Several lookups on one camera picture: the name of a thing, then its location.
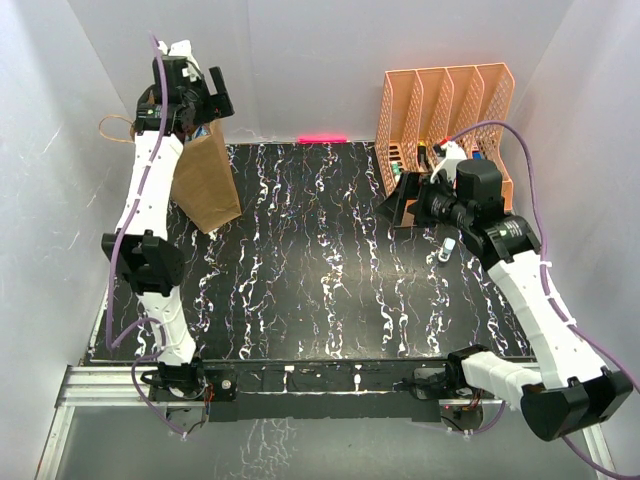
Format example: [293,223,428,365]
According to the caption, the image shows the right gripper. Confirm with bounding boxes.
[375,171,473,231]

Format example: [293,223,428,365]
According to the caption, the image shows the brown paper bag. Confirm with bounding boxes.
[116,120,242,239]

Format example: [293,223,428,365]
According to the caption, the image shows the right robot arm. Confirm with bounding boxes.
[379,159,633,441]

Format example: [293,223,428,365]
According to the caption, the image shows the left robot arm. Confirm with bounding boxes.
[101,53,234,400]

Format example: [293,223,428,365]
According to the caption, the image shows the green white small bottles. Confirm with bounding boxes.
[390,161,403,175]

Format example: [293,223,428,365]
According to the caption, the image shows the small colourful snack packet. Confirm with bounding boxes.
[185,124,211,143]

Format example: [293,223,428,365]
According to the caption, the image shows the black yellow marker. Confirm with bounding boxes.
[417,141,432,173]

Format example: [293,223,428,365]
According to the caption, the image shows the small white blue bottle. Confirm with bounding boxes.
[437,237,456,263]

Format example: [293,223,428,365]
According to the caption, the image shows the orange mesh file organizer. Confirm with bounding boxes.
[375,63,515,197]

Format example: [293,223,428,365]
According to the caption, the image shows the pink tape strip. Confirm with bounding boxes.
[297,134,347,144]

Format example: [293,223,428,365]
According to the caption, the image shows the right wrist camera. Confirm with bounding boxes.
[430,141,469,184]

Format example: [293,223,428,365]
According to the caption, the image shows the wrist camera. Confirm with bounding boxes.
[158,40,203,82]
[430,141,469,184]

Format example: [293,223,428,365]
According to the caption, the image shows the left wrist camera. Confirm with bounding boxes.
[158,40,203,82]

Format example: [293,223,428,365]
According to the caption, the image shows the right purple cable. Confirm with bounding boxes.
[414,119,640,479]

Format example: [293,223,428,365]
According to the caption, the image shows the purple cable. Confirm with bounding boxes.
[106,31,207,437]
[414,119,640,479]

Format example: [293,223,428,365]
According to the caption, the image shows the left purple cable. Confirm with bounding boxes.
[106,31,207,437]

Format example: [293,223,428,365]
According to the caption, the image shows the aluminium frame rail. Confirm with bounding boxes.
[34,363,211,480]

